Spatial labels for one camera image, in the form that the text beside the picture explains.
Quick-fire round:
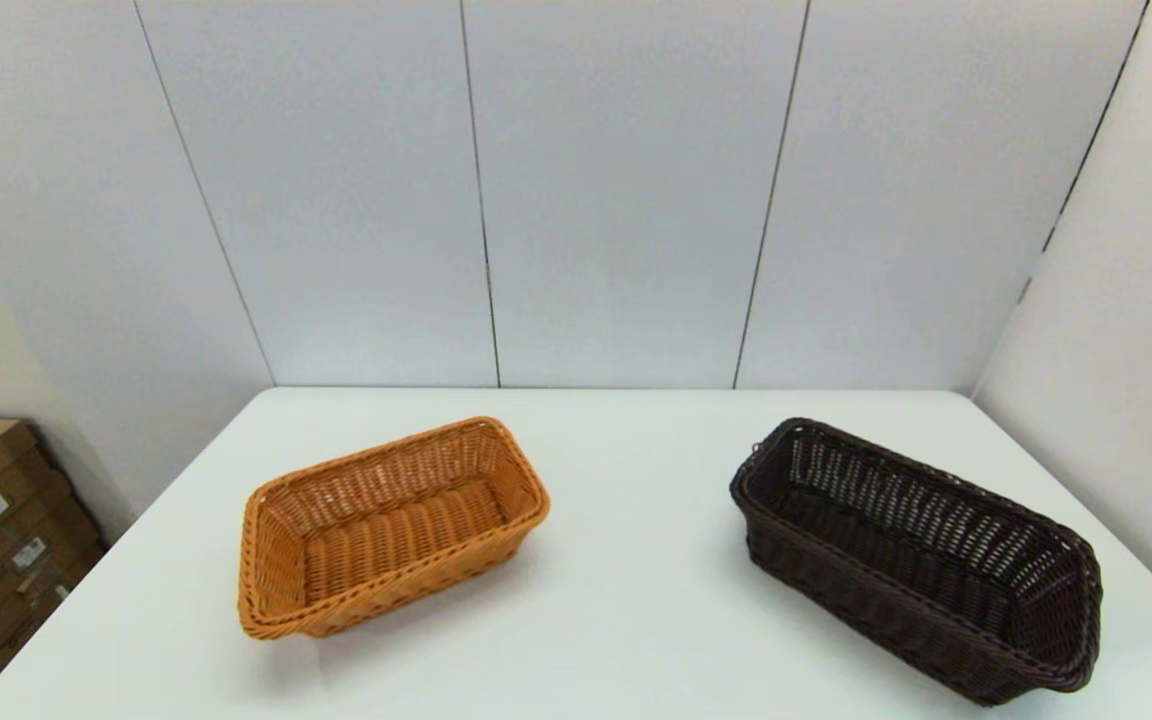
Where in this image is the orange wicker basket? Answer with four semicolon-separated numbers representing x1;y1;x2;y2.
238;416;551;641

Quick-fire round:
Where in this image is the dark brown wicker basket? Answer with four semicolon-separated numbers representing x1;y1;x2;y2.
730;417;1104;708

